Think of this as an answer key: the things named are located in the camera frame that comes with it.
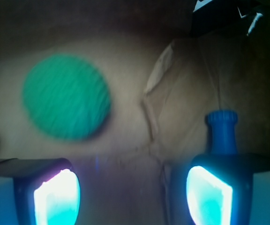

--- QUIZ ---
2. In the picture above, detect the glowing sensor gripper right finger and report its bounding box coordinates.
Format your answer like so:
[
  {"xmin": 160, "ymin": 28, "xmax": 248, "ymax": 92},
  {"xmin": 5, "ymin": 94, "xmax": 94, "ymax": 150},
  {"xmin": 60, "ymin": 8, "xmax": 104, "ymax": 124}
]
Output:
[{"xmin": 186, "ymin": 154, "xmax": 270, "ymax": 225}]

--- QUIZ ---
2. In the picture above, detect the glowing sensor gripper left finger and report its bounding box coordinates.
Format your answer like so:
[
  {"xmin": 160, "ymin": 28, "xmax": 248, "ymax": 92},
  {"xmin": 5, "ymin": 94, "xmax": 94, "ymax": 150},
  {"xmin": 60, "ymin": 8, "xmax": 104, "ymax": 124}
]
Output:
[{"xmin": 0, "ymin": 158, "xmax": 81, "ymax": 225}]

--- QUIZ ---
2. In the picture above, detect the green crocheted ball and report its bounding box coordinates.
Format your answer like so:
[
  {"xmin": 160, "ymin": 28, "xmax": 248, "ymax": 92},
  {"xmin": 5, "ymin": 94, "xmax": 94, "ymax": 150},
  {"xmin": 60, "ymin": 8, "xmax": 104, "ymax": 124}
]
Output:
[{"xmin": 22, "ymin": 54, "xmax": 112, "ymax": 141}]

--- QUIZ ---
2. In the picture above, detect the blue plastic bottle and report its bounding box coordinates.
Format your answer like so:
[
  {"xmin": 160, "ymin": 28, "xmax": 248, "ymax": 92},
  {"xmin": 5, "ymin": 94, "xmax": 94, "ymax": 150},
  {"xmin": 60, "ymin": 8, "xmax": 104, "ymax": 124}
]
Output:
[{"xmin": 207, "ymin": 110, "xmax": 238, "ymax": 155}]

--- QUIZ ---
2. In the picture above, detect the brown paper bag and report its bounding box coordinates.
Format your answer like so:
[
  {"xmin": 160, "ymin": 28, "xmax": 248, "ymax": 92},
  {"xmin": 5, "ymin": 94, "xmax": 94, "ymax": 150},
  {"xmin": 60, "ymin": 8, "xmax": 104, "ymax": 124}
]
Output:
[{"xmin": 0, "ymin": 0, "xmax": 270, "ymax": 225}]

